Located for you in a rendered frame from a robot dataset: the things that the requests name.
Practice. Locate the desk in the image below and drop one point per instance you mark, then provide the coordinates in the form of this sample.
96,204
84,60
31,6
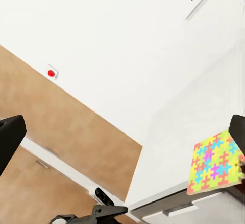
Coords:
158,190

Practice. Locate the jigsaw puzzle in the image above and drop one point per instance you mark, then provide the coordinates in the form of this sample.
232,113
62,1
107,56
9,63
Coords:
215,164

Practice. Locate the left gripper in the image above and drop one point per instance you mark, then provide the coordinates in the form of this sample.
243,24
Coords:
102,214

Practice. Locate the sliding door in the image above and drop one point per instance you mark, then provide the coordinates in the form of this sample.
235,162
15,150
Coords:
65,127
34,192

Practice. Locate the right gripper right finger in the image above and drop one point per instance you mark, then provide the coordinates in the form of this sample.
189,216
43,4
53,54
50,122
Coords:
237,131

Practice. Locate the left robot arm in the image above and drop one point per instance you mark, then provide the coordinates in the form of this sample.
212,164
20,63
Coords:
103,213

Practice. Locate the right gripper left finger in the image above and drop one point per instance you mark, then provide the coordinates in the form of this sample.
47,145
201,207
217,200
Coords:
12,132

